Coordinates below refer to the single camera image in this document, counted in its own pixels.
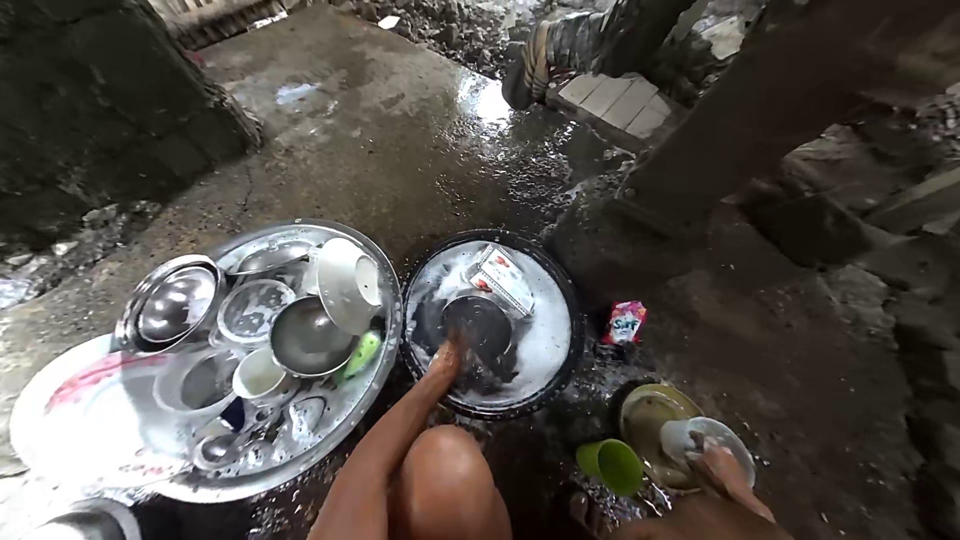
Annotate white plate with pink pattern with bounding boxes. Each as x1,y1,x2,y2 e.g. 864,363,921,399
9,333,198,492

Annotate person's left hand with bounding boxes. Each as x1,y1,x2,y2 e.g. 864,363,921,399
429,322,469,385

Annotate translucent white plastic bowl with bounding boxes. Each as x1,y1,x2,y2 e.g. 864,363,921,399
660,416,757,493

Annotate green plastic cup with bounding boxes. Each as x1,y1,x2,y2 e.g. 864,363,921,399
575,438,645,498

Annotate ribbed wooden slats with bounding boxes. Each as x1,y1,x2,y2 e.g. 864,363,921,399
148,0,290,52

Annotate pink detergent packet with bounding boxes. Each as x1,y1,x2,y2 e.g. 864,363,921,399
602,300,648,346

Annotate large round metal tray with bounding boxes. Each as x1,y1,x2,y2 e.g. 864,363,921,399
138,218,404,504

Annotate steel ladle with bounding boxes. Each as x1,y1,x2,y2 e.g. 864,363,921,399
192,429,243,473

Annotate shallow steel lid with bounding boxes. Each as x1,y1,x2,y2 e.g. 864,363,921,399
226,240,316,276

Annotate white packet with red print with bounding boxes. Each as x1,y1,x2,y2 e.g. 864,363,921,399
466,243,537,319

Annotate pile of wet cutlery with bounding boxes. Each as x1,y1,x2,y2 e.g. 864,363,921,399
234,394,331,470

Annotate grey steel bowl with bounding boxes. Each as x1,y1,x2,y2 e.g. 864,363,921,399
269,295,357,378

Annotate thick brown wooden post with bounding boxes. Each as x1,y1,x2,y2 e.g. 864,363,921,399
573,0,960,260

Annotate wooden slatted board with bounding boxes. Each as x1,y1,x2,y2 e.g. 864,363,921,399
546,72,676,154

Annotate clear plastic container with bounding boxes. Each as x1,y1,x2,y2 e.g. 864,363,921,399
152,346,243,417

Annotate olive yellow plastic basin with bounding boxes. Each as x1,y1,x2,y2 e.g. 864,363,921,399
618,383,706,494

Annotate person's legs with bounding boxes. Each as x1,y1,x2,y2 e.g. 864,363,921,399
388,424,795,540

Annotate person's left forearm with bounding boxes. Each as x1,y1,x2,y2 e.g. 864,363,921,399
307,363,456,540

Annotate person's right hand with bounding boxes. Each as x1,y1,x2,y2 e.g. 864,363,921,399
686,430,756,502

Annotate deep white plastic bowl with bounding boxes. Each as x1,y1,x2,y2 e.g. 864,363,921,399
303,237,383,337

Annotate small cream cup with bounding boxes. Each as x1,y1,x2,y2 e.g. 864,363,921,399
231,345,291,408

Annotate person's right forearm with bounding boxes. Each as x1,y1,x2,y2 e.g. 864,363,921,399
726,487,777,525

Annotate dark round pan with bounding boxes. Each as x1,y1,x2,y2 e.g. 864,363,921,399
440,294,516,367

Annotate wide-rimmed shiny steel bowl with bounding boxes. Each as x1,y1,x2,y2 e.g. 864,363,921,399
115,254,225,355

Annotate black round tub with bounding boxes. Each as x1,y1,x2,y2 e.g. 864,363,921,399
400,228,585,421

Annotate steel pot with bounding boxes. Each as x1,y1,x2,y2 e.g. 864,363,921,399
22,497,142,540

